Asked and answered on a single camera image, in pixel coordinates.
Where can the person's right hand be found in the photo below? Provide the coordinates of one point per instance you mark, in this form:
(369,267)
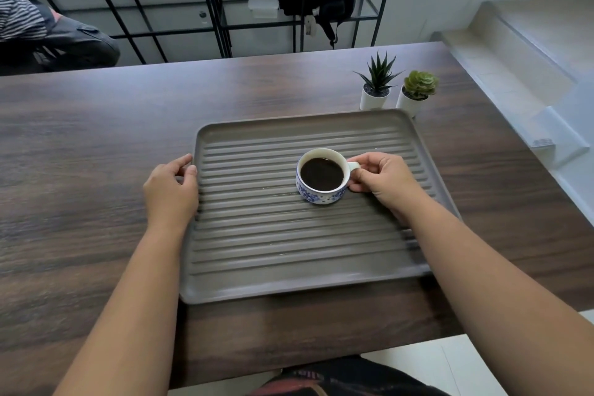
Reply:
(385,182)

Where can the person's left hand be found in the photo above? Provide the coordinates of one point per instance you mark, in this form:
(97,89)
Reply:
(169,196)

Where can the white blue patterned cup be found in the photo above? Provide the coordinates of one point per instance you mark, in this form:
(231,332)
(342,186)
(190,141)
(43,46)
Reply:
(321,175)

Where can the grey ribbed tray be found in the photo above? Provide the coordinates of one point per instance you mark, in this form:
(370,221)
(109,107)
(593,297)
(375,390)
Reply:
(278,247)

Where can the person's right forearm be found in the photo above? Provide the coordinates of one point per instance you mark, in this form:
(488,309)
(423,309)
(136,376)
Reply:
(501,298)

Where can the person's left forearm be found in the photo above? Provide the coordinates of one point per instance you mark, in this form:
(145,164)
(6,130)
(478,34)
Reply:
(125,317)

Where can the person's dark printed shirt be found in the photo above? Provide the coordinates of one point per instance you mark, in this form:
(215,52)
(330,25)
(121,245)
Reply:
(348,379)

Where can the spiky succulent in white pot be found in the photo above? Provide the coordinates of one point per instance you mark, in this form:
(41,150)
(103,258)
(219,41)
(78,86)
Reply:
(376,85)

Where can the dark wooden table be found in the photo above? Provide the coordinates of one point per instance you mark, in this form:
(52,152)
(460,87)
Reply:
(93,131)

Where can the rosette succulent in white pot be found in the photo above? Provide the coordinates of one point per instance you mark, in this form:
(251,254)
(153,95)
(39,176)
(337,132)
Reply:
(417,85)

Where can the white staircase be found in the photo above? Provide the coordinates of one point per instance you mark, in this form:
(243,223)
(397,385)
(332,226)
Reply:
(524,66)

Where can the white lidded container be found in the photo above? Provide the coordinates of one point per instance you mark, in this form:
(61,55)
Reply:
(263,7)

